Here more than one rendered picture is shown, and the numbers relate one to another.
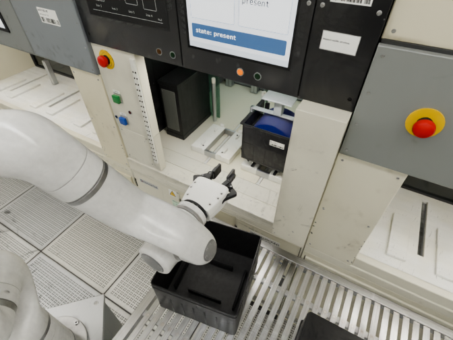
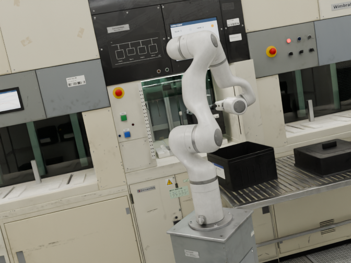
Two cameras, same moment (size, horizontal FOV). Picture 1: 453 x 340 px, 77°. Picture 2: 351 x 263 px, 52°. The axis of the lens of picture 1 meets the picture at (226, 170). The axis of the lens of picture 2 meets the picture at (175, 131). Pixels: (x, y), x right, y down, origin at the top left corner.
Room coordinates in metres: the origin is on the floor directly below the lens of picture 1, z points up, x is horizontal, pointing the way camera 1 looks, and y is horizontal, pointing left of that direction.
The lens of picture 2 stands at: (-0.86, 1.47, 1.41)
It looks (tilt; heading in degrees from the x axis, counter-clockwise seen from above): 9 degrees down; 322
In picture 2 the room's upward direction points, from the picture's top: 10 degrees counter-clockwise
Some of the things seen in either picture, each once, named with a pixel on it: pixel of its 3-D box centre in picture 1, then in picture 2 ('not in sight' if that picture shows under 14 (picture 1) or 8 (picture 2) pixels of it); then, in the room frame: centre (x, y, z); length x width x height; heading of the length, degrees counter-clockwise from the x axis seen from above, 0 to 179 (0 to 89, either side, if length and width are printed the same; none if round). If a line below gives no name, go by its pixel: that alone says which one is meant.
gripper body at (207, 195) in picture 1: (203, 199); (226, 104); (0.48, 0.06, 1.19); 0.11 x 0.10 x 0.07; 151
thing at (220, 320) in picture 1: (210, 270); (241, 164); (0.45, 0.05, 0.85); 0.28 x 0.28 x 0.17; 70
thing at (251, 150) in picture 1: (276, 130); (204, 118); (0.96, -0.21, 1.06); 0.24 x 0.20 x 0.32; 60
